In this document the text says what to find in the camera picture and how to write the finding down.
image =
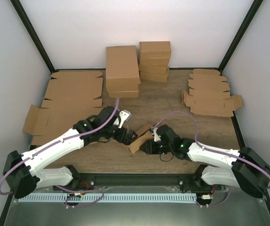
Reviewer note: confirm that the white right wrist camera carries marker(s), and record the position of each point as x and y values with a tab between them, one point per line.
153	131

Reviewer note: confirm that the large flat cardboard blank front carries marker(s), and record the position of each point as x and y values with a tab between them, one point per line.
55	117

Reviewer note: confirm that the stack of small flat blanks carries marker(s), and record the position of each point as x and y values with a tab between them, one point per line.
209	94

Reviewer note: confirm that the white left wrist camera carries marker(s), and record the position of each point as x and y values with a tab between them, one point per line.
123	117

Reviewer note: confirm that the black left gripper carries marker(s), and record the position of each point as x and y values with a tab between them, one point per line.
120	138

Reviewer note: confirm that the large folded cardboard box bottom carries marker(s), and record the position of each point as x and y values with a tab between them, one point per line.
124	94

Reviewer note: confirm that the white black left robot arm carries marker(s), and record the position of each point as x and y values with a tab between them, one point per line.
26	172

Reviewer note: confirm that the clear acrylic cover plate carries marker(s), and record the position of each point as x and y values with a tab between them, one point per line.
238	210

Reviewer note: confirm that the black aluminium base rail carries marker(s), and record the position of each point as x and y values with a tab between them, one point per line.
192	182

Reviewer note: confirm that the large folded cardboard box top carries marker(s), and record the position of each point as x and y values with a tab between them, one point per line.
122	72

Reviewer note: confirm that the large flat cardboard blank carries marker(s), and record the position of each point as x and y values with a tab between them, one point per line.
65	85
55	117

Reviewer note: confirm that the black frame post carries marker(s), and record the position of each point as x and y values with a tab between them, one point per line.
240	33
32	33

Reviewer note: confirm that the large folded cardboard box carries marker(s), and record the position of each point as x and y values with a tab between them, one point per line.
124	94
122	72

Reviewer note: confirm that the light blue slotted cable duct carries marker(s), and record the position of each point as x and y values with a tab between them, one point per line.
111	198

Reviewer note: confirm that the small folded box bottom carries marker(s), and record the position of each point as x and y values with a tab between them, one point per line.
154	78

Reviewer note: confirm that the small folded box stack top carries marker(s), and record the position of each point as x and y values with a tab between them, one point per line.
155	49

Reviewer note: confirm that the large flat cardboard blank rear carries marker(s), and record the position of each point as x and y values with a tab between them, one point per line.
65	85

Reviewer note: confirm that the black frame post left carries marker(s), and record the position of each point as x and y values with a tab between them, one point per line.
32	33

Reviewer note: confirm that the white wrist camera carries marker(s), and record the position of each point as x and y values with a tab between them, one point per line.
123	117
153	131

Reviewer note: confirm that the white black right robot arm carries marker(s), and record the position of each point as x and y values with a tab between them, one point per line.
242	168

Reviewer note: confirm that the black frame post right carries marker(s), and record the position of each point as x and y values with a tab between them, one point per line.
240	33

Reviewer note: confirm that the small brown cardboard box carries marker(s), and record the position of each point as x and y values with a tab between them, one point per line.
144	134

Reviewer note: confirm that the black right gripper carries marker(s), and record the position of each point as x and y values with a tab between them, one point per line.
151	149

